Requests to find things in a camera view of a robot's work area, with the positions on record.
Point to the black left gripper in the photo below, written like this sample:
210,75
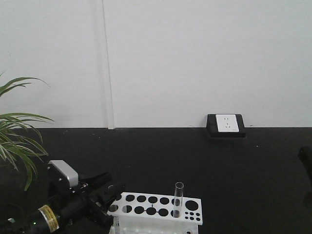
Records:
90,199

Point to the tall clear test tube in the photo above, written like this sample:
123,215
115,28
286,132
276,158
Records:
179,189

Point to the short clear test tube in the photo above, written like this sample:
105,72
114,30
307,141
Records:
111,187

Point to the white test tube rack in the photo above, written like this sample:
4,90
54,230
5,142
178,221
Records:
137,213

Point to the white socket on black base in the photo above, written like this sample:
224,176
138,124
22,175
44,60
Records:
225,126

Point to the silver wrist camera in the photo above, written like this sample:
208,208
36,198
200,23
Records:
62,175

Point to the white wall trim strip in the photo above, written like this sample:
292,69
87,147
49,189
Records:
107,78

